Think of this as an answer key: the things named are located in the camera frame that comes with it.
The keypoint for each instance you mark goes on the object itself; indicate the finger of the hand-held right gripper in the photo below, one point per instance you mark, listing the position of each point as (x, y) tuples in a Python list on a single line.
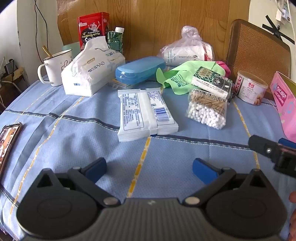
[(261, 144), (288, 144)]

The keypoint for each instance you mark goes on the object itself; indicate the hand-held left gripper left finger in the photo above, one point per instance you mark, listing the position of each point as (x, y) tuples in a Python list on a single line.
[(93, 170)]

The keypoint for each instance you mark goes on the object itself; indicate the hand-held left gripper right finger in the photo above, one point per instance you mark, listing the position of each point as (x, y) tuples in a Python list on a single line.
[(204, 169)]

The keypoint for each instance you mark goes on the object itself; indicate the pink box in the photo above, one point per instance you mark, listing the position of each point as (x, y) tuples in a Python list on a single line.
[(285, 104)]

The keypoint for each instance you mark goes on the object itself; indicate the bag of cotton swabs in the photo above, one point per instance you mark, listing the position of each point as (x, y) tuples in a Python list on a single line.
[(205, 109)]

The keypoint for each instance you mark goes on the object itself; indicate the white wet wipes pack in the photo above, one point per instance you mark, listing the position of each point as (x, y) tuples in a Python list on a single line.
[(143, 115)]

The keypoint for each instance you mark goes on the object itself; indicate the green patterned tissue packet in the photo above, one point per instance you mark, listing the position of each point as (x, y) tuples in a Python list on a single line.
[(208, 81)]

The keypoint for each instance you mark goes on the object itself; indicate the green plastic bag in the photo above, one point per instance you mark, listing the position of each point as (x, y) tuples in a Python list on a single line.
[(178, 78)]

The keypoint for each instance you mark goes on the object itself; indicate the blue glasses case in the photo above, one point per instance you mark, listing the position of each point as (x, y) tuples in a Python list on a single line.
[(138, 69)]

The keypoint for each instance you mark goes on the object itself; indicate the person's right hand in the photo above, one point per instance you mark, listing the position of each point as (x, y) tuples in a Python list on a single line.
[(294, 222)]

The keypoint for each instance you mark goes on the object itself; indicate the blue plaid tablecloth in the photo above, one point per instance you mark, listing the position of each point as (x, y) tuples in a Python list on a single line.
[(69, 143)]

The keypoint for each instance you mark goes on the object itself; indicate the white tin can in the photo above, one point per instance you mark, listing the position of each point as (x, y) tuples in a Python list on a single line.
[(249, 90)]

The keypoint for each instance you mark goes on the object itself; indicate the pink crumpled bag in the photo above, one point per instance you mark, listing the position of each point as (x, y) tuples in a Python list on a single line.
[(224, 68)]

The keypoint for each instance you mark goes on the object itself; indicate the smartphone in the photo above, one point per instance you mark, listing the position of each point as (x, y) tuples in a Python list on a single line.
[(8, 143)]

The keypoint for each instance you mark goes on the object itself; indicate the brown wicker chair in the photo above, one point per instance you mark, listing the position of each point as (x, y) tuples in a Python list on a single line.
[(259, 46)]

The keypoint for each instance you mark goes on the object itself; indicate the white facial tissue pack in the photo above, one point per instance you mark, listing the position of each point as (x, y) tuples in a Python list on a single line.
[(92, 69)]

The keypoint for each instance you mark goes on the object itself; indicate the white enamel mug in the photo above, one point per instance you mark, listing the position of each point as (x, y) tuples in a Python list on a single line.
[(55, 69)]

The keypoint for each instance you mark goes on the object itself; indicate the black tape cross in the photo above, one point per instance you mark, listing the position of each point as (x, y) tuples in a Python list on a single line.
[(276, 30)]

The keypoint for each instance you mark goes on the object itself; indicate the wooden stand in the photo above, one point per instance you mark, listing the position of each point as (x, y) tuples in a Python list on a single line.
[(22, 74)]

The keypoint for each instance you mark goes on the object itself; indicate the gold spoon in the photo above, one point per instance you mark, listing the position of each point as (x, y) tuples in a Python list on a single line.
[(47, 51)]

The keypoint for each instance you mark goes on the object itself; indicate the clear plastic bag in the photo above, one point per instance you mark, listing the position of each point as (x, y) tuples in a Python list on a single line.
[(189, 37)]

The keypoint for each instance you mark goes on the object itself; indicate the green carton with white cap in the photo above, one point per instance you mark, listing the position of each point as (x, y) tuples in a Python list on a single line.
[(114, 41)]

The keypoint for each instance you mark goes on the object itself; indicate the white power strip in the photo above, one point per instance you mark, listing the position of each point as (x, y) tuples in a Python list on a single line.
[(283, 12)]

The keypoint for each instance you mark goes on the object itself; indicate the dark grey charger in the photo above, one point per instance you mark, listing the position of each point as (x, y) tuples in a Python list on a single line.
[(10, 67)]

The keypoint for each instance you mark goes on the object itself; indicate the red tin box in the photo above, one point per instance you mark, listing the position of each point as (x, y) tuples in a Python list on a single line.
[(92, 30)]

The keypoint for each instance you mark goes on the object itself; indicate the brown wooden panel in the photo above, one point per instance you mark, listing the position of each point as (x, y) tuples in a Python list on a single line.
[(150, 27)]

